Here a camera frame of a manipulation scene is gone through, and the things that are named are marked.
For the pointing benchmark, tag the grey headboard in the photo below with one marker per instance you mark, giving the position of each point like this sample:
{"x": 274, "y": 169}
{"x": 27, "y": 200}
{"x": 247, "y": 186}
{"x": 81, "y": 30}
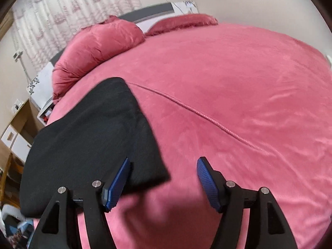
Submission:
{"x": 147, "y": 11}

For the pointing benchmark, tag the white grey nightstand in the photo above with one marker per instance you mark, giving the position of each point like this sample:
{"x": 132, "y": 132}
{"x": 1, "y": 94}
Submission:
{"x": 46, "y": 111}

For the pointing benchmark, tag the red ruffled pillow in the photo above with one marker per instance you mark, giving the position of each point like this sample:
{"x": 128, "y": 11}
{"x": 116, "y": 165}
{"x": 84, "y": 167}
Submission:
{"x": 181, "y": 22}

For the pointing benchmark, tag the brown wooden shelf unit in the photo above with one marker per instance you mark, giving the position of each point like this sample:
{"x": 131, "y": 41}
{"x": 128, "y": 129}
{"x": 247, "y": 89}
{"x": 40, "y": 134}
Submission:
{"x": 11, "y": 176}

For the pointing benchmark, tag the pink patterned curtain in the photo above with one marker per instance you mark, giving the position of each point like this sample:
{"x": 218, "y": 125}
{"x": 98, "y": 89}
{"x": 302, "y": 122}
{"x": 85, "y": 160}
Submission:
{"x": 72, "y": 10}

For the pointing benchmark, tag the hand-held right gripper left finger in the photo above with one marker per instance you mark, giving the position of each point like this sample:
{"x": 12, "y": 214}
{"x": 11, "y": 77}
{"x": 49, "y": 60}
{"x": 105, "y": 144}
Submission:
{"x": 116, "y": 184}

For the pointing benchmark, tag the white wall switch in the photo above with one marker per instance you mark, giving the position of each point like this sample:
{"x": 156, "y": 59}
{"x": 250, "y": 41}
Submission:
{"x": 17, "y": 55}

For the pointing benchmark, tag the wooden desk with white cabinet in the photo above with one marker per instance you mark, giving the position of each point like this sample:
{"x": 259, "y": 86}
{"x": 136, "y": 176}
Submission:
{"x": 18, "y": 137}

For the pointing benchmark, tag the bed with pink fleece blanket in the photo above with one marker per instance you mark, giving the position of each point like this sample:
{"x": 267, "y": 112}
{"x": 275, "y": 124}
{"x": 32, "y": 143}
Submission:
{"x": 220, "y": 83}

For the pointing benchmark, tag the white floral panel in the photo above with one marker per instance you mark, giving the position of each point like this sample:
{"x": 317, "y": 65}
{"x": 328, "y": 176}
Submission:
{"x": 186, "y": 5}
{"x": 41, "y": 83}

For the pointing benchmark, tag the red folded duvet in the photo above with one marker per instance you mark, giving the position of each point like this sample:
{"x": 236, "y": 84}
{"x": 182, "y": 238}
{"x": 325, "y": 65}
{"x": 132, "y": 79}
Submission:
{"x": 98, "y": 46}

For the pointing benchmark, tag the white power strip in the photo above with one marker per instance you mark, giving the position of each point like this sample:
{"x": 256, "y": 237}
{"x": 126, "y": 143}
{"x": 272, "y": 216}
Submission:
{"x": 17, "y": 106}

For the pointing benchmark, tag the black woolen garment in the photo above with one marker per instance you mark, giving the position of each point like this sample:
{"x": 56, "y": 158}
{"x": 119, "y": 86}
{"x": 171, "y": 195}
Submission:
{"x": 90, "y": 140}

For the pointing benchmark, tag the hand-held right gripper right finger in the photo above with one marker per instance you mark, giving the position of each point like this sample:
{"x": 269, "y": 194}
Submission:
{"x": 208, "y": 184}

